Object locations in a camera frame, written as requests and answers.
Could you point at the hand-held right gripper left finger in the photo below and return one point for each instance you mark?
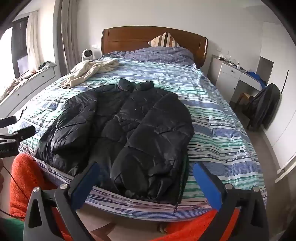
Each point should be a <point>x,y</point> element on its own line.
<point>85,179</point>

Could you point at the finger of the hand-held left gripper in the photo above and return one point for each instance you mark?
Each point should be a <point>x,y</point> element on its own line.
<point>8,122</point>
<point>25,132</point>

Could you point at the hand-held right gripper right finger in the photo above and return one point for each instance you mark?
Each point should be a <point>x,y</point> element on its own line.
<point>208,183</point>

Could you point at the black puffer jacket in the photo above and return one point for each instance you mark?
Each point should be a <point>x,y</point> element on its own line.
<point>129,129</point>

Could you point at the orange fleece garment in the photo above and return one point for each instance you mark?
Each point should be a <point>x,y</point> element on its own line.
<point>23,176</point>

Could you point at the white window cabinet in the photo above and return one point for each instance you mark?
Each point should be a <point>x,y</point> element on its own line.
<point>27,89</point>

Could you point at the bed with striped sheet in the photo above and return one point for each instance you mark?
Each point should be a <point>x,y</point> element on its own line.
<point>219,129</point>

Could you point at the dark cloth on cabinet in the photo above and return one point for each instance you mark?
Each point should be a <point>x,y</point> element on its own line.
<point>46,64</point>

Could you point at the green sleeve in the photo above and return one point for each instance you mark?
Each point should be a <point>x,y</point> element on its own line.
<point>10,230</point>

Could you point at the white sheer curtain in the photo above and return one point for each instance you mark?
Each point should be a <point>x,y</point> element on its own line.
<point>34,41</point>

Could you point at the wooden chair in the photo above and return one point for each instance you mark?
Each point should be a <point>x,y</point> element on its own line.
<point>242,98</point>

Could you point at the cream blanket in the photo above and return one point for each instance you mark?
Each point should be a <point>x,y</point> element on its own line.
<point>92,68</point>

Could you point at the dark garment on chair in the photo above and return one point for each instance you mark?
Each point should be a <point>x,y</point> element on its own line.
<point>266,106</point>

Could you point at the small white fan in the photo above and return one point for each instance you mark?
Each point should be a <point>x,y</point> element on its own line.
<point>87,54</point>

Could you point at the white wardrobe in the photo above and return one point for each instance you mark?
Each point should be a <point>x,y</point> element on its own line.
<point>285,115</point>

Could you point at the grey curtain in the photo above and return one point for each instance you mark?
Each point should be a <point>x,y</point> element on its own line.
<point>69,34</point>

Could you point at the white desk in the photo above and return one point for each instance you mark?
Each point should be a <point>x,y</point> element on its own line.
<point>227,76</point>

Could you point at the blue plaid pillow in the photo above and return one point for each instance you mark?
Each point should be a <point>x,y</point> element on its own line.
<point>161,54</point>

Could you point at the wooden headboard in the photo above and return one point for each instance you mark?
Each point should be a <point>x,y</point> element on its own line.
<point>129,39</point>

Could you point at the brown striped pillow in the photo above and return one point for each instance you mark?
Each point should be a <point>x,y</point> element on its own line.
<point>164,40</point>

